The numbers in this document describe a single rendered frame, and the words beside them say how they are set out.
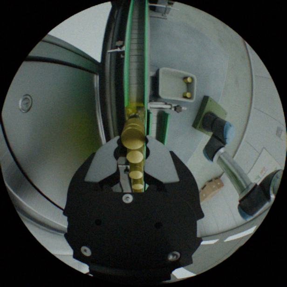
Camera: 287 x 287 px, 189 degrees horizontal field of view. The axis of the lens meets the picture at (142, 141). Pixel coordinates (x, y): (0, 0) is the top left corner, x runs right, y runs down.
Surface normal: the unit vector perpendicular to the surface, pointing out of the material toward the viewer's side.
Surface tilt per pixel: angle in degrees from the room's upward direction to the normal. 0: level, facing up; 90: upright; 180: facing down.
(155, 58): 0
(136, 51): 0
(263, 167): 89
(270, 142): 90
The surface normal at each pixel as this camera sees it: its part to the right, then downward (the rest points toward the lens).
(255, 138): -1.00, 0.02
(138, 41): 0.05, 0.51
